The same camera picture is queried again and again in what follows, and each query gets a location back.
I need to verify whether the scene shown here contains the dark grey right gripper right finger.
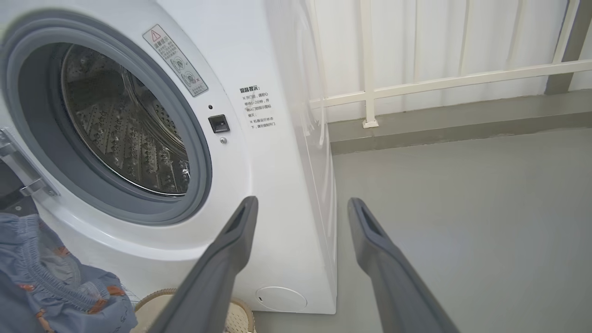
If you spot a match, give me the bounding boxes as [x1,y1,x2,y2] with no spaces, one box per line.
[348,198,461,333]

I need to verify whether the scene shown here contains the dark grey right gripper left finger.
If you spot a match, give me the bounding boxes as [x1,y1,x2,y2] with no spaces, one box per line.
[148,196,259,333]

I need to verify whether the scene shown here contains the blue cartoon print pants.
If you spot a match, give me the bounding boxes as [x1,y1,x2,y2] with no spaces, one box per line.
[0,213,138,333]

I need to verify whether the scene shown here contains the cream perforated laundry basket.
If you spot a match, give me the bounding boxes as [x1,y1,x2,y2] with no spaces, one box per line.
[132,289,256,333]

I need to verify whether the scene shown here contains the white washing machine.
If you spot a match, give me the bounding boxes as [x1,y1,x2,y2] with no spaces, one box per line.
[0,0,338,315]

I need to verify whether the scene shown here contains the grey rubber door gasket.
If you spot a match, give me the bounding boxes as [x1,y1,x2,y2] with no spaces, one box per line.
[0,9,213,226]

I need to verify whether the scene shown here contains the black door lock latch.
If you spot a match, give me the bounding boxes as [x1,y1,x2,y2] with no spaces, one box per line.
[208,114,230,134]

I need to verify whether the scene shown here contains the round white filter cover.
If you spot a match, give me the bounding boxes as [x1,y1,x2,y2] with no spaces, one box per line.
[255,286,308,313]

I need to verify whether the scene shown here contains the perforated steel drum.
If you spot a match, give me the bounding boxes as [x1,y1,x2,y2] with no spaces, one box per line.
[60,43,191,197]

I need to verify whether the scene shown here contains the white metal railing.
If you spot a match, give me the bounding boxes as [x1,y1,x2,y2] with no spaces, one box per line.
[308,0,592,129]

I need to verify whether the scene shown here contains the red triangle warning sticker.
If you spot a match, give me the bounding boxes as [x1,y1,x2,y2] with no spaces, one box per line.
[142,24,209,97]

